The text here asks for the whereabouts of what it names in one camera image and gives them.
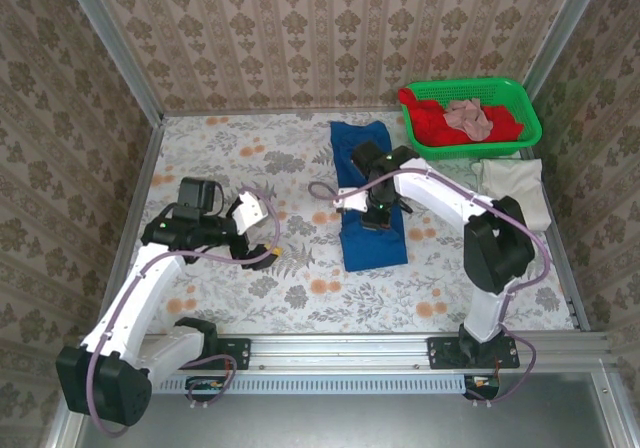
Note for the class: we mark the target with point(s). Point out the blue t-shirt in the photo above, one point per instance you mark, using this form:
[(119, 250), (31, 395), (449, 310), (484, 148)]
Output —
[(372, 253)]

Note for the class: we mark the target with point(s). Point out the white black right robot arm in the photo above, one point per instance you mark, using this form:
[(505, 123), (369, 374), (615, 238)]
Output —
[(440, 188)]

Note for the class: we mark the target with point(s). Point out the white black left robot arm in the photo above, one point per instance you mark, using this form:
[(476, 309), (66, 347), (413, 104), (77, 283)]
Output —
[(145, 288)]

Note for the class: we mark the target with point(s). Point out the floral tablecloth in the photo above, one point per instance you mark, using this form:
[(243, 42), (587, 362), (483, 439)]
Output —
[(310, 293)]

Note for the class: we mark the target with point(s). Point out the red t-shirt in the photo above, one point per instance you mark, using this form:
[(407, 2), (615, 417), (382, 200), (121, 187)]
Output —
[(435, 128)]

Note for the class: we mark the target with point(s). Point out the pink crumpled t-shirt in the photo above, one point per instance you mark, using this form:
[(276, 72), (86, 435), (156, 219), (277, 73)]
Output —
[(470, 118)]

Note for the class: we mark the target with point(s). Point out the small circuit board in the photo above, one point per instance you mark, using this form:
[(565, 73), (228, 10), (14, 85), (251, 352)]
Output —
[(484, 382), (205, 384)]

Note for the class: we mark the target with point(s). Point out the cream folded t-shirt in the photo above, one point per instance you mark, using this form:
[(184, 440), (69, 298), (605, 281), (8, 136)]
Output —
[(520, 193)]

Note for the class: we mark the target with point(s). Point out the green plastic basket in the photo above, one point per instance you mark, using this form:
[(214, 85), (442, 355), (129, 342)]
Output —
[(530, 118)]

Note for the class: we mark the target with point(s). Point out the grey metal front panel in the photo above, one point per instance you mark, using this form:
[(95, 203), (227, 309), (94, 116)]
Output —
[(350, 418)]

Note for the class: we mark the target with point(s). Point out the aluminium table edge rail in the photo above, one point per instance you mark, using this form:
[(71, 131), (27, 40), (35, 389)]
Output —
[(128, 208)]

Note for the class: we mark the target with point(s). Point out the aluminium front rail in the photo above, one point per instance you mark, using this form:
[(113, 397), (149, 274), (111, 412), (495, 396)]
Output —
[(340, 350)]

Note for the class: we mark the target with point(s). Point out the aluminium frame post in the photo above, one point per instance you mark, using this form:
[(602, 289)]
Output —
[(116, 43), (563, 28)]

